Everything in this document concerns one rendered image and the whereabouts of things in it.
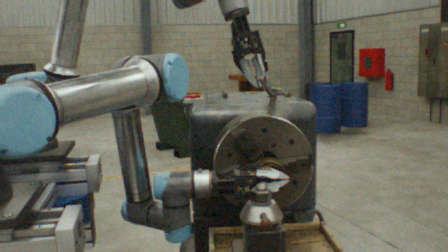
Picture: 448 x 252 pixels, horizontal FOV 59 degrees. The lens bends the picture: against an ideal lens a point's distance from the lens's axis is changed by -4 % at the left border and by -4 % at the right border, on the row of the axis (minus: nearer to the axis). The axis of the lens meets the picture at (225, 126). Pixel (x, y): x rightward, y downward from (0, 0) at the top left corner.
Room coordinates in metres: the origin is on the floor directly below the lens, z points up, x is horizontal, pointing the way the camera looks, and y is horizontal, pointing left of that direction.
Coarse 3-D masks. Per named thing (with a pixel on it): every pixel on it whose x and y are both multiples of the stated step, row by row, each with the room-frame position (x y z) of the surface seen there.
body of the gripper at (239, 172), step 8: (240, 168) 1.09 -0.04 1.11; (232, 176) 1.07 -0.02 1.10; (240, 176) 1.01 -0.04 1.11; (248, 176) 1.01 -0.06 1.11; (216, 184) 1.01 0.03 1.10; (224, 184) 1.03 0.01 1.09; (232, 184) 1.03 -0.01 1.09; (240, 184) 1.01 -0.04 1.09; (248, 184) 1.01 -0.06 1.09; (216, 192) 1.01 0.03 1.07; (224, 192) 1.03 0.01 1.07; (232, 192) 1.02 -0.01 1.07; (240, 192) 1.03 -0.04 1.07; (248, 192) 1.02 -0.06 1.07; (240, 200) 1.01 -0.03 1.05
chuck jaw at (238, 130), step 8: (232, 128) 1.25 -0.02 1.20; (240, 128) 1.23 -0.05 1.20; (240, 136) 1.19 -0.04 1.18; (248, 136) 1.19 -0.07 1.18; (240, 144) 1.19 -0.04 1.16; (248, 144) 1.19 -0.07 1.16; (256, 144) 1.22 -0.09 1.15; (248, 152) 1.17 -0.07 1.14; (256, 152) 1.17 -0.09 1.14; (256, 160) 1.15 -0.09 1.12
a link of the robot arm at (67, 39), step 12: (60, 0) 1.28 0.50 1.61; (72, 0) 1.26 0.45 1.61; (84, 0) 1.28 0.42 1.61; (60, 12) 1.27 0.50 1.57; (72, 12) 1.26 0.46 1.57; (84, 12) 1.29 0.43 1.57; (60, 24) 1.27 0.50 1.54; (72, 24) 1.27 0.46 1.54; (60, 36) 1.27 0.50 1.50; (72, 36) 1.28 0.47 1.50; (60, 48) 1.27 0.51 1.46; (72, 48) 1.29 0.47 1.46; (60, 60) 1.28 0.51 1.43; (72, 60) 1.29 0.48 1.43; (48, 72) 1.27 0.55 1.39; (60, 72) 1.27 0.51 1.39; (72, 72) 1.29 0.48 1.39
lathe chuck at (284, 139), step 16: (256, 112) 1.32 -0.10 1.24; (224, 128) 1.32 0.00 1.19; (256, 128) 1.23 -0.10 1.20; (272, 128) 1.24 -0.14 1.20; (288, 128) 1.24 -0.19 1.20; (224, 144) 1.23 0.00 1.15; (272, 144) 1.24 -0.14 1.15; (288, 144) 1.24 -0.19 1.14; (304, 144) 1.24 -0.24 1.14; (224, 160) 1.23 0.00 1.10; (240, 160) 1.23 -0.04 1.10; (304, 176) 1.24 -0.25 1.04; (288, 192) 1.24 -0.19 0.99
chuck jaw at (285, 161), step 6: (300, 156) 1.23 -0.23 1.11; (306, 156) 1.22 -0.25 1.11; (282, 162) 1.18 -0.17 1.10; (288, 162) 1.18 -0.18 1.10; (294, 162) 1.18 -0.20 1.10; (300, 162) 1.20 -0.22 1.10; (306, 162) 1.20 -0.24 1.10; (288, 168) 1.16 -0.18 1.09; (294, 168) 1.18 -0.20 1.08; (300, 168) 1.20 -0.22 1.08; (306, 168) 1.20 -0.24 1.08; (288, 174) 1.16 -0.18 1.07
